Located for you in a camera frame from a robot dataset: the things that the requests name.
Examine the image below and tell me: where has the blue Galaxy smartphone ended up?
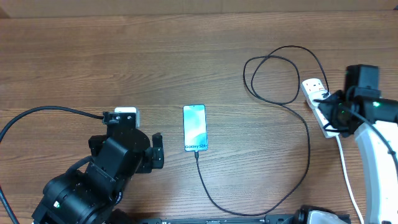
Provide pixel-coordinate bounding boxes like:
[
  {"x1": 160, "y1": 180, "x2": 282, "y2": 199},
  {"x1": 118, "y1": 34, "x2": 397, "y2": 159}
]
[{"x1": 183, "y1": 105, "x2": 208, "y2": 152}]

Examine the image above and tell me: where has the black USB charging cable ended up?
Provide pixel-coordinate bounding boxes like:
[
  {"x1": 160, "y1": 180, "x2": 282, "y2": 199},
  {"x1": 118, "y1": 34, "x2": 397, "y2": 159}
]
[{"x1": 194, "y1": 45, "x2": 331, "y2": 217}]

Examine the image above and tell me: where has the white power strip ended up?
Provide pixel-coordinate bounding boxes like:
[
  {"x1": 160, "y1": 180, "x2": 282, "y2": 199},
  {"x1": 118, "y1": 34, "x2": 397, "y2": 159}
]
[{"x1": 301, "y1": 78, "x2": 338, "y2": 138}]

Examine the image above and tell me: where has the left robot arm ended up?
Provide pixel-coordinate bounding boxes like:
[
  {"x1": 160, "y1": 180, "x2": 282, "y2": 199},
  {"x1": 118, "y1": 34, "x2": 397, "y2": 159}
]
[{"x1": 32, "y1": 112, "x2": 164, "y2": 224}]

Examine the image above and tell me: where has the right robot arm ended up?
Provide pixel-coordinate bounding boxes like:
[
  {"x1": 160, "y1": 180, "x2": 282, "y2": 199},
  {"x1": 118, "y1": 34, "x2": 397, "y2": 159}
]
[{"x1": 318, "y1": 64, "x2": 397, "y2": 223}]

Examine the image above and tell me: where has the white USB charger plug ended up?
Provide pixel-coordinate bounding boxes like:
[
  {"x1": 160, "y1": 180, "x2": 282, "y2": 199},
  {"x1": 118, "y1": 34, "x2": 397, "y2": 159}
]
[{"x1": 307, "y1": 90, "x2": 330, "y2": 109}]

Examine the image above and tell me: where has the white power strip cord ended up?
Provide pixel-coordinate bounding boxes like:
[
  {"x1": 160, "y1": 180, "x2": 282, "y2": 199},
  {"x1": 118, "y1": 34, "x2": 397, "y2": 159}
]
[{"x1": 335, "y1": 135, "x2": 365, "y2": 224}]

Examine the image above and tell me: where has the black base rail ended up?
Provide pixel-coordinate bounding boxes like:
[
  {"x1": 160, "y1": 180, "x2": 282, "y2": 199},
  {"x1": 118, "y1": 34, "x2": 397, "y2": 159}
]
[{"x1": 136, "y1": 205, "x2": 351, "y2": 224}]

